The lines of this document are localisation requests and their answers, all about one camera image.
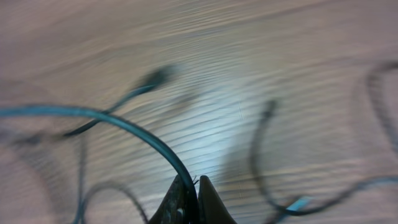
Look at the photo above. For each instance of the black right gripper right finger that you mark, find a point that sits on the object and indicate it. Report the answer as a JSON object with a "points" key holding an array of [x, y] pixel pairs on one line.
{"points": [[212, 209]]}

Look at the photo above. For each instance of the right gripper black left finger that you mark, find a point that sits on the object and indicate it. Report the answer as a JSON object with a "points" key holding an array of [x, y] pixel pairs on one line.
{"points": [[172, 207]]}

